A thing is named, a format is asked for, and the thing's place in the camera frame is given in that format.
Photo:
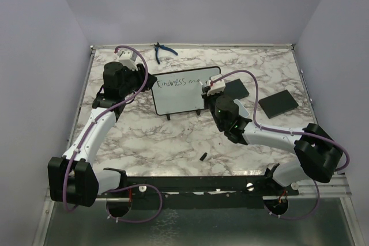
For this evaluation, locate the black rectangular eraser block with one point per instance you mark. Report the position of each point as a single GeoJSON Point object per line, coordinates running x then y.
{"type": "Point", "coordinates": [236, 90]}

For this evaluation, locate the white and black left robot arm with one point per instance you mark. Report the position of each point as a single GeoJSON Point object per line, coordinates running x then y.
{"type": "Point", "coordinates": [71, 177]}

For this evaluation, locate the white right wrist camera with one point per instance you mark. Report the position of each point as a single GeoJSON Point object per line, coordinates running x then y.
{"type": "Point", "coordinates": [215, 85]}

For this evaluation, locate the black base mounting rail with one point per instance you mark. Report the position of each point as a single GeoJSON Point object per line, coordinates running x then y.
{"type": "Point", "coordinates": [193, 192]}

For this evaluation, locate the black framed whiteboard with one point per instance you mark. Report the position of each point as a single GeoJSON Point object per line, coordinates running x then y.
{"type": "Point", "coordinates": [180, 91]}

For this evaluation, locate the black flat pad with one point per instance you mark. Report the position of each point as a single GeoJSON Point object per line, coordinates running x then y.
{"type": "Point", "coordinates": [278, 104]}

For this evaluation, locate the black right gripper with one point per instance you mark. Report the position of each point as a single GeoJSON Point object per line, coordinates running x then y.
{"type": "Point", "coordinates": [206, 99]}

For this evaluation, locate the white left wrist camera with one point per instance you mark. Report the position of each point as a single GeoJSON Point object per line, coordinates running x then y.
{"type": "Point", "coordinates": [127, 58]}

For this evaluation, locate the aluminium frame profile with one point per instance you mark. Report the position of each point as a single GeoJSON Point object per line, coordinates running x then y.
{"type": "Point", "coordinates": [338, 187]}

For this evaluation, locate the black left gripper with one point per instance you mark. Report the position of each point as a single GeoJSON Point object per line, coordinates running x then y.
{"type": "Point", "coordinates": [140, 74]}

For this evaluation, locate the black marker cap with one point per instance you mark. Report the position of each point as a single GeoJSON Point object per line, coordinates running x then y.
{"type": "Point", "coordinates": [203, 156]}

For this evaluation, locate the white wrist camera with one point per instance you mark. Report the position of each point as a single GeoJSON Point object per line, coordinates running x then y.
{"type": "Point", "coordinates": [215, 85]}
{"type": "Point", "coordinates": [127, 58]}

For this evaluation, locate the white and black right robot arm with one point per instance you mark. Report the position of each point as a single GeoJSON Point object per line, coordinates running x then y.
{"type": "Point", "coordinates": [317, 155]}

